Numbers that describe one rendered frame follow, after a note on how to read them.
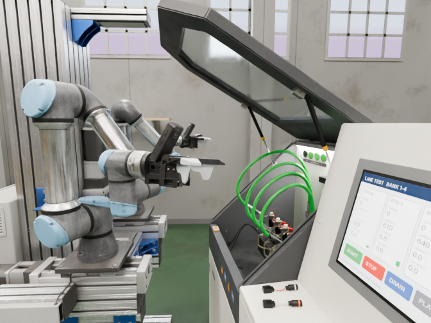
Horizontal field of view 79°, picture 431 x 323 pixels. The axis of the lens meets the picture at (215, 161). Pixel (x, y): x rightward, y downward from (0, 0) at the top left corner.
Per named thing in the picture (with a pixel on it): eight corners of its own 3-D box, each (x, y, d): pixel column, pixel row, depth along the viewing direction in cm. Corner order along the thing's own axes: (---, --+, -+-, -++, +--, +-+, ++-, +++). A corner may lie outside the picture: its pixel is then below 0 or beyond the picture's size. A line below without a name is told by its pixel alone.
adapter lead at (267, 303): (263, 309, 82) (263, 302, 82) (261, 304, 84) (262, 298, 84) (302, 308, 82) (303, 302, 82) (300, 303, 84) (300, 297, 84)
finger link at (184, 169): (201, 185, 59) (183, 181, 67) (202, 159, 59) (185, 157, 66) (188, 185, 57) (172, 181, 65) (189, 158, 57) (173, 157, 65)
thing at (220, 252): (210, 249, 161) (210, 223, 158) (217, 248, 161) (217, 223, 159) (235, 325, 100) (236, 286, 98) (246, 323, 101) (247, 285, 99)
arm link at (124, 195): (149, 208, 84) (148, 174, 83) (125, 220, 74) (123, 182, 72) (130, 205, 87) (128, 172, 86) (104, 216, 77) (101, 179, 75)
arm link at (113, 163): (117, 174, 83) (115, 147, 82) (145, 177, 79) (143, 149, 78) (97, 179, 76) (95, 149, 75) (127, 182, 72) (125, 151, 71)
